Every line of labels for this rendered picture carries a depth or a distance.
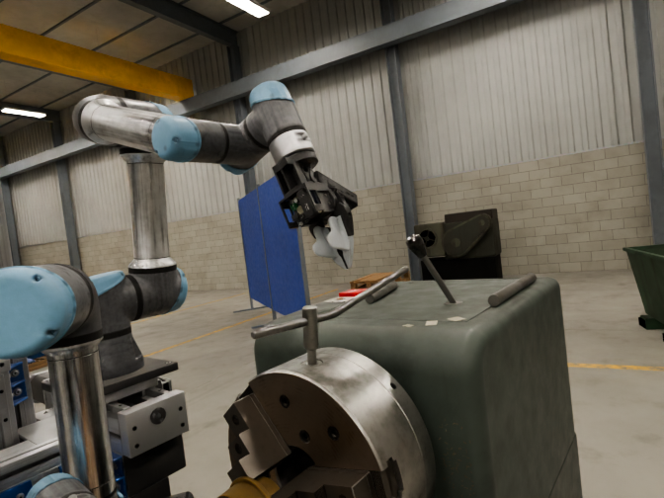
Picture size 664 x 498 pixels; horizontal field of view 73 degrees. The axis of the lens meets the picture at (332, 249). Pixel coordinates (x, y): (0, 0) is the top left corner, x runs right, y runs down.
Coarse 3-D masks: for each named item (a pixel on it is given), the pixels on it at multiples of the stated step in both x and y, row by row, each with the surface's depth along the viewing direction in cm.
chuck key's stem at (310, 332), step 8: (304, 312) 65; (312, 312) 65; (312, 320) 65; (304, 328) 65; (312, 328) 65; (304, 336) 66; (312, 336) 65; (304, 344) 66; (312, 344) 65; (312, 352) 66; (312, 360) 66
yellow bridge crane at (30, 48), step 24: (0, 24) 927; (0, 48) 923; (24, 48) 962; (48, 48) 1007; (72, 48) 1054; (72, 72) 1068; (96, 72) 1100; (120, 72) 1157; (144, 72) 1222; (168, 96) 1312; (192, 96) 1363
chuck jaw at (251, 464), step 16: (240, 400) 66; (256, 400) 68; (224, 416) 67; (240, 416) 65; (256, 416) 66; (240, 432) 65; (256, 432) 64; (272, 432) 65; (240, 448) 62; (256, 448) 62; (272, 448) 64; (288, 448) 65; (240, 464) 59; (256, 464) 60; (272, 464) 62
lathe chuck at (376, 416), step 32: (256, 384) 68; (288, 384) 64; (320, 384) 60; (352, 384) 62; (288, 416) 64; (320, 416) 60; (352, 416) 57; (384, 416) 60; (320, 448) 61; (352, 448) 58; (384, 448) 57; (416, 448) 61; (288, 480) 68; (416, 480) 60
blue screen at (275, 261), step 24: (264, 192) 696; (240, 216) 922; (264, 216) 717; (288, 216) 587; (264, 240) 739; (288, 240) 602; (264, 264) 763; (288, 264) 618; (264, 288) 789; (288, 288) 634; (288, 312) 652
